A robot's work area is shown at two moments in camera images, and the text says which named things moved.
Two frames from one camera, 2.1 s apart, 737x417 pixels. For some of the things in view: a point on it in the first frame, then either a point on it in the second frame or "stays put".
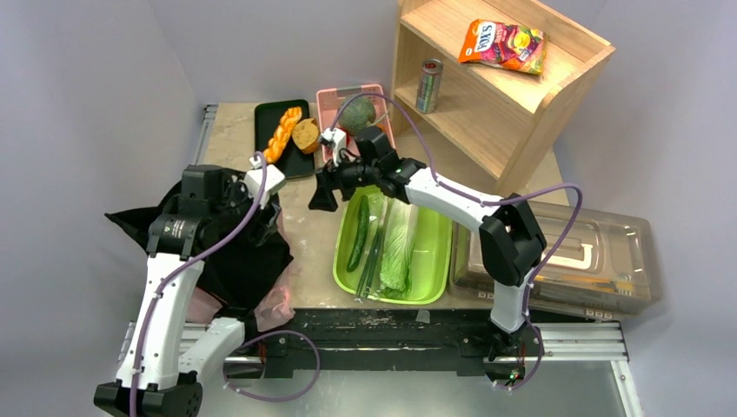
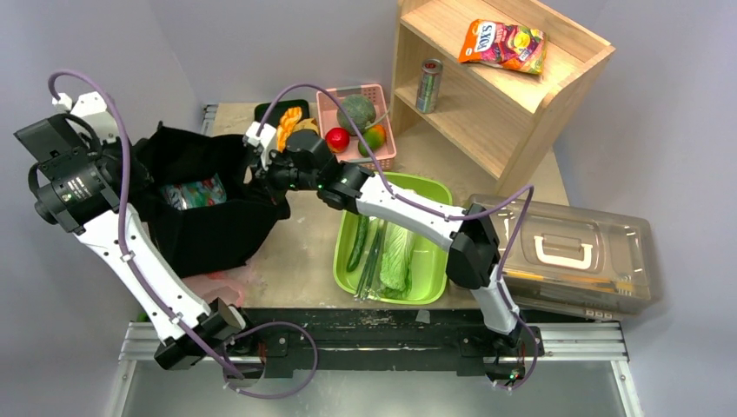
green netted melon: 356,113 stays put
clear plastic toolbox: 594,262 stays put
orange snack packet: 505,45 stays put
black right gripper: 332,177 -> 264,177
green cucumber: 361,234 stays put
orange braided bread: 282,133 stays put
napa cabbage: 396,267 stays put
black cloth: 245,245 -> 215,236
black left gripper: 241,189 -> 116,145
